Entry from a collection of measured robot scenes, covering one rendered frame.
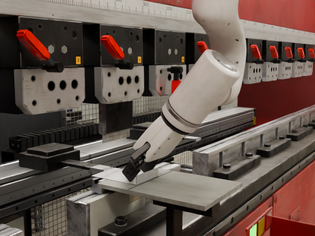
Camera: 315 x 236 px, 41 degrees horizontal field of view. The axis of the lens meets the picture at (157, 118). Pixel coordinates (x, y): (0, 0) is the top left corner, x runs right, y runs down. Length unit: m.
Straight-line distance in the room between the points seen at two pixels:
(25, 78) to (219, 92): 0.35
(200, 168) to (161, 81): 0.43
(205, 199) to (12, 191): 0.50
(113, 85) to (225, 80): 0.25
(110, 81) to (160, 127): 0.15
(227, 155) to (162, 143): 0.67
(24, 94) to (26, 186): 0.44
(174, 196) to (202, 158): 0.54
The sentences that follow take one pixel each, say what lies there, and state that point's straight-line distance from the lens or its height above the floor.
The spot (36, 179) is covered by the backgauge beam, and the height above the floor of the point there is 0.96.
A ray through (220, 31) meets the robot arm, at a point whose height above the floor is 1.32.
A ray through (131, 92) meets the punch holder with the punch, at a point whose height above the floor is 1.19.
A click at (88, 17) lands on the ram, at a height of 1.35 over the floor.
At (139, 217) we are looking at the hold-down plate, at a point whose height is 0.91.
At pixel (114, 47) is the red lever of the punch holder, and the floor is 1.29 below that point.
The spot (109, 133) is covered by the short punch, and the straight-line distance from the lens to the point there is 0.97.
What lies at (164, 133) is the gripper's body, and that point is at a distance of 0.85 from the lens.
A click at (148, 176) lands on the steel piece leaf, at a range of 0.95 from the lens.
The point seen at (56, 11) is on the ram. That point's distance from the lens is 0.80.
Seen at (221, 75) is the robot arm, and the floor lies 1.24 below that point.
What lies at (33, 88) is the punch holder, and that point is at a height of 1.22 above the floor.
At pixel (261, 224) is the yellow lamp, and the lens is 1.23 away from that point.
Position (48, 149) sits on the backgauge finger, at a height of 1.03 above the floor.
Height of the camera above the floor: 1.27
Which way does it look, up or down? 8 degrees down
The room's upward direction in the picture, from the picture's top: straight up
